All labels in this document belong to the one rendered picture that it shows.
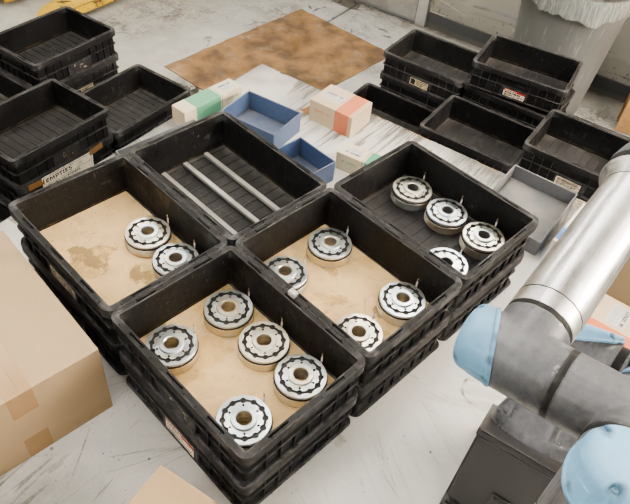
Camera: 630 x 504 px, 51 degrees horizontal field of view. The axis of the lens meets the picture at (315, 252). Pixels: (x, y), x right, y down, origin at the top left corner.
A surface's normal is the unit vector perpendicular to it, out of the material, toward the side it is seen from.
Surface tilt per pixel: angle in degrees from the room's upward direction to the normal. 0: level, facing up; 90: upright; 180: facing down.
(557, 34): 94
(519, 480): 90
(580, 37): 95
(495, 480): 90
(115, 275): 0
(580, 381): 24
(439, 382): 0
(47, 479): 0
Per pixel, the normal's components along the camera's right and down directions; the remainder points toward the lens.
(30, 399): 0.67, 0.57
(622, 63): -0.57, 0.55
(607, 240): 0.24, -0.44
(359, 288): 0.08, -0.70
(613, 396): -0.26, -0.48
